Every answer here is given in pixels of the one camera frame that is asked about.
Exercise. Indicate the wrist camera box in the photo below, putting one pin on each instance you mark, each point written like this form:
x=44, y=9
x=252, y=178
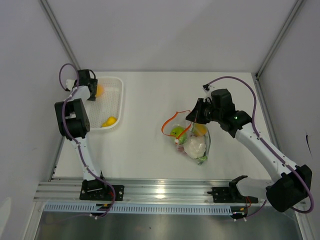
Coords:
x=69, y=84
x=208, y=89

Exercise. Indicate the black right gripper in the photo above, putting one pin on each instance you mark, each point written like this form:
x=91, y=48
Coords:
x=195, y=115

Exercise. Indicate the right aluminium corner post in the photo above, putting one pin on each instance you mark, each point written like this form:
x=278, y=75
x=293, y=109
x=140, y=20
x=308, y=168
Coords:
x=281, y=35

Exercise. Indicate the aluminium rail frame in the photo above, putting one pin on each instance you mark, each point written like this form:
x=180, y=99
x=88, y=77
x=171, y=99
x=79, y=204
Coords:
x=136, y=191

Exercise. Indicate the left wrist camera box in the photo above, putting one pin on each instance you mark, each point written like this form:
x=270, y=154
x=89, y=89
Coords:
x=69, y=84

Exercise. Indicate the white cauliflower with green leaves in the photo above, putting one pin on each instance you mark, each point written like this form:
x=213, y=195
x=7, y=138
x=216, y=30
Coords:
x=195, y=147

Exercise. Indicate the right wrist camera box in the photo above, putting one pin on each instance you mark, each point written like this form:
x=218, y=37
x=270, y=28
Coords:
x=208, y=89

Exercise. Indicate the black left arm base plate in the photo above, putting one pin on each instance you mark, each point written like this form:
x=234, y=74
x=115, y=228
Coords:
x=105, y=192

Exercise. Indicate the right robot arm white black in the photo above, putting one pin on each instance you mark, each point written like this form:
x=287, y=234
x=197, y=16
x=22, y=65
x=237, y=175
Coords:
x=289, y=184

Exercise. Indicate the white slotted cable duct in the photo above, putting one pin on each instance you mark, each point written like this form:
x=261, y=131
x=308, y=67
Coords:
x=134, y=208

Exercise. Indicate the clear zip bag orange zipper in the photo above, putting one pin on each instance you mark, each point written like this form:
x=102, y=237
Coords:
x=179, y=119

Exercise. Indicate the left aluminium corner post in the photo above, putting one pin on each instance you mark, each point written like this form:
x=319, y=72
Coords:
x=55, y=25

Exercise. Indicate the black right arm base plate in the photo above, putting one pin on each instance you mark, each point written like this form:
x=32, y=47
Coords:
x=230, y=195

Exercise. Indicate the green apple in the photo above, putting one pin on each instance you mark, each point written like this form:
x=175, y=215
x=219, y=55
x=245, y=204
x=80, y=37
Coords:
x=178, y=136

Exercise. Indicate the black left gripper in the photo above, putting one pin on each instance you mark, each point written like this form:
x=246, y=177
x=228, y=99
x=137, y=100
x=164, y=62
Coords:
x=94, y=83

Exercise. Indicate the white perforated plastic basket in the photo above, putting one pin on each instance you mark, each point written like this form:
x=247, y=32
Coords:
x=109, y=104

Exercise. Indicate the yellow bell pepper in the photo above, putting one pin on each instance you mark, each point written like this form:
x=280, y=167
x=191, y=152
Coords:
x=109, y=122

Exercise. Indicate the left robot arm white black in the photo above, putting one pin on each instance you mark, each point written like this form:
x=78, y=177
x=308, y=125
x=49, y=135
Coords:
x=73, y=124

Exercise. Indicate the red grape bunch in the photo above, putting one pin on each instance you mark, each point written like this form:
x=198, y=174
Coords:
x=181, y=150

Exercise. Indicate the green scallion stalks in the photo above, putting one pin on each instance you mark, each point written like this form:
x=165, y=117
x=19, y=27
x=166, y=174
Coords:
x=207, y=141

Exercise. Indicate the aluminium corner post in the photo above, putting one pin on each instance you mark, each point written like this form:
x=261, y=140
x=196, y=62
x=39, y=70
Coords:
x=55, y=25
x=281, y=35

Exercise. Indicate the yellow-green mango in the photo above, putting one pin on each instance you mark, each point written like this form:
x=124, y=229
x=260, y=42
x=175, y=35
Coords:
x=199, y=130

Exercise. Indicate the orange round fruit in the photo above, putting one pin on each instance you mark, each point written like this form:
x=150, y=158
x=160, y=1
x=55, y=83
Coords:
x=99, y=91

